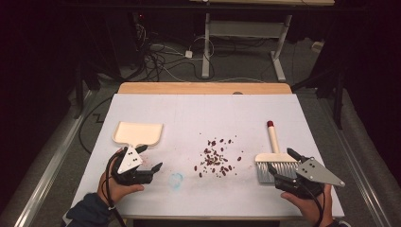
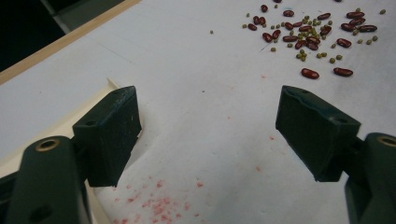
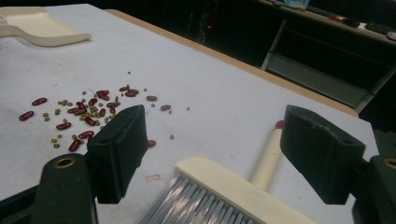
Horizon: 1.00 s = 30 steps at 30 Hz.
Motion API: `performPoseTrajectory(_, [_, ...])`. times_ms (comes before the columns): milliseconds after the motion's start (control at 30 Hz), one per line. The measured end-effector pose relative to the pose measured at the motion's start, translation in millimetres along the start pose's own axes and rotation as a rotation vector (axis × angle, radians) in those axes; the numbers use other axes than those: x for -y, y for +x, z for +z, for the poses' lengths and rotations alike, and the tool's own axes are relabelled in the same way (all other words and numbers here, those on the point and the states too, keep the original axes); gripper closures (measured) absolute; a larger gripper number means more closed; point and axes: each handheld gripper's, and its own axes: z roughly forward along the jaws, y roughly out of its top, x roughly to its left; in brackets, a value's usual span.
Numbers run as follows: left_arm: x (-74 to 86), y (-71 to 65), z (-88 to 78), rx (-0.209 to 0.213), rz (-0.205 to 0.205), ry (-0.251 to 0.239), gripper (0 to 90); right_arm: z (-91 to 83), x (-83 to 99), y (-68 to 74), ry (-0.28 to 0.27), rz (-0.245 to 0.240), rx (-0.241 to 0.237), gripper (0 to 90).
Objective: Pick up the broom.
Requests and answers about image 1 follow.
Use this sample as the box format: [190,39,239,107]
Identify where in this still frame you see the person's left hand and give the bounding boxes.
[96,148,146,206]

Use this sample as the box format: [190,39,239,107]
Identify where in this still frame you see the black metal stand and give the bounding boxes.
[290,70,346,131]

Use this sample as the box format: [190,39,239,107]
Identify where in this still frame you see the black floor cable loop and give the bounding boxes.
[78,96,113,155]

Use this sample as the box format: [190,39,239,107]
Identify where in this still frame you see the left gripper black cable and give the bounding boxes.
[104,153,128,227]

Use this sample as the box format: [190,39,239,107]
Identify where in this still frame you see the grey metal floor rail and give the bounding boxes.
[12,90,97,227]
[316,94,393,227]

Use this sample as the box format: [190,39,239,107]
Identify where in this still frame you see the white board sheet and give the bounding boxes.
[70,93,345,219]

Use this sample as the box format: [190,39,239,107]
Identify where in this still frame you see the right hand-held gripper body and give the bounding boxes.
[273,156,346,201]

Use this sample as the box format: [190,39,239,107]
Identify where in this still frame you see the person's right hand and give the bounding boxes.
[280,183,335,227]

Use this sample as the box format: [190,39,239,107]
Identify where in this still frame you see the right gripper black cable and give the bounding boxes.
[299,183,325,227]

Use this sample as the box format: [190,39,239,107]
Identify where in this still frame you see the tangle of floor cables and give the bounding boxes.
[133,22,217,83]

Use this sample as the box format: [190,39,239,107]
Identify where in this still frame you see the red beans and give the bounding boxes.
[193,135,243,179]

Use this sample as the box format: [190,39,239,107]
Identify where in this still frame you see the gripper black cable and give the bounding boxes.
[104,153,128,227]
[299,183,325,227]

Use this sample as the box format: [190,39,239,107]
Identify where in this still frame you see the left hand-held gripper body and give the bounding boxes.
[110,146,155,186]

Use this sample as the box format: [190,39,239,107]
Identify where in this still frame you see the cream plastic dustpan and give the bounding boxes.
[112,120,165,155]

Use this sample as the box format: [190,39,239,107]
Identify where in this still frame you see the wooden table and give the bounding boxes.
[117,81,293,96]

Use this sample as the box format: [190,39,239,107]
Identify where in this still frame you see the white metal desk frame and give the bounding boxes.
[200,12,293,83]

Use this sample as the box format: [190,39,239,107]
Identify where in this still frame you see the cream hand brush grey bristles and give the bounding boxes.
[254,120,299,184]

